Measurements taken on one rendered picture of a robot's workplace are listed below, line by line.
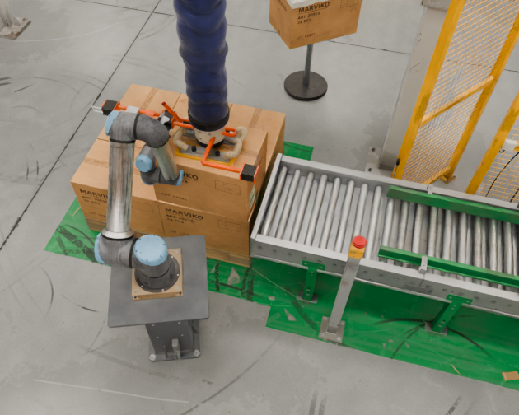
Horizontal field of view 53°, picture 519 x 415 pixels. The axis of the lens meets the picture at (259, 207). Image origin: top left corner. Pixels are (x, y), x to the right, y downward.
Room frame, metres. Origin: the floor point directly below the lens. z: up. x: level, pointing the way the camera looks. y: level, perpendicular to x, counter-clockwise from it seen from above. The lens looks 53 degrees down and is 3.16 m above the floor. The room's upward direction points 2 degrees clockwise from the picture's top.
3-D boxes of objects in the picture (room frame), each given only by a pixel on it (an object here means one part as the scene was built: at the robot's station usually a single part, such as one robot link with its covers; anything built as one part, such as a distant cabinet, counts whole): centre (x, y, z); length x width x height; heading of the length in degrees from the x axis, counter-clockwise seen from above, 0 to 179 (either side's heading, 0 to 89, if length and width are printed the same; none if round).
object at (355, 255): (1.41, -0.49, 0.50); 0.07 x 0.07 x 1.00; 77
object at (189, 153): (2.02, 0.31, 0.97); 0.34 x 0.10 x 0.05; 77
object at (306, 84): (3.76, -0.39, 0.31); 0.40 x 0.40 x 0.62
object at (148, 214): (2.47, 0.53, 0.34); 1.20 x 1.00 x 0.40; 77
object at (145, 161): (1.87, 0.61, 1.07); 0.12 x 0.09 x 0.10; 167
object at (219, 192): (2.11, 0.31, 0.74); 0.60 x 0.40 x 0.40; 75
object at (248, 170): (1.79, 0.06, 1.07); 0.09 x 0.08 x 0.05; 167
